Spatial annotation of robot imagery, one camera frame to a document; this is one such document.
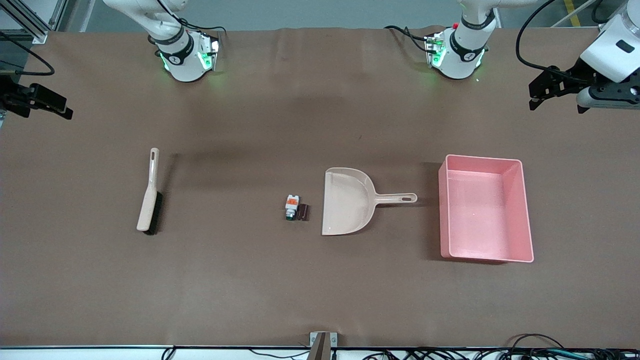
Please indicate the dark brown circuit board piece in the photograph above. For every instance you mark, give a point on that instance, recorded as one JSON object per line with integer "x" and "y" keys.
{"x": 303, "y": 212}

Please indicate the beige brush with black bristles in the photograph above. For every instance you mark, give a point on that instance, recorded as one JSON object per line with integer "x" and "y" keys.
{"x": 148, "y": 200}

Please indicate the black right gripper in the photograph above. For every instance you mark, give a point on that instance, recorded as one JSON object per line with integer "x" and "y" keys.
{"x": 14, "y": 97}

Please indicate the pink plastic bin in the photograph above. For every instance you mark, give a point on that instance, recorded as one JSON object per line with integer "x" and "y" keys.
{"x": 480, "y": 215}

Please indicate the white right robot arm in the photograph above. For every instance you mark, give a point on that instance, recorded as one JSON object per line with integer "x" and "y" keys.
{"x": 182, "y": 57}

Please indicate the beige plastic dustpan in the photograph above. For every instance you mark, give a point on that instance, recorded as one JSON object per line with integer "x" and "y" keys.
{"x": 345, "y": 205}

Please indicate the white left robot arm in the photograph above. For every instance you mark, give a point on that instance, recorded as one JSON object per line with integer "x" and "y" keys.
{"x": 462, "y": 55}

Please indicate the thin white diagonal bar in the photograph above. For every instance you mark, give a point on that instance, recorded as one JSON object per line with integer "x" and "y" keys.
{"x": 572, "y": 15}

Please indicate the metal base connector plate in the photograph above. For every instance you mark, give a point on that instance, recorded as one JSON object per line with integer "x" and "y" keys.
{"x": 212, "y": 50}
{"x": 434, "y": 50}

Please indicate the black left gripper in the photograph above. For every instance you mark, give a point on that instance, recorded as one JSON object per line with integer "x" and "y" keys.
{"x": 567, "y": 81}

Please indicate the metal bracket with brown post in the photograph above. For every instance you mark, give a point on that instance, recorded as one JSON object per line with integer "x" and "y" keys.
{"x": 323, "y": 345}

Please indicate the white push-button switch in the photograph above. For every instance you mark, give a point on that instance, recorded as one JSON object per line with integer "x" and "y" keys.
{"x": 291, "y": 205}

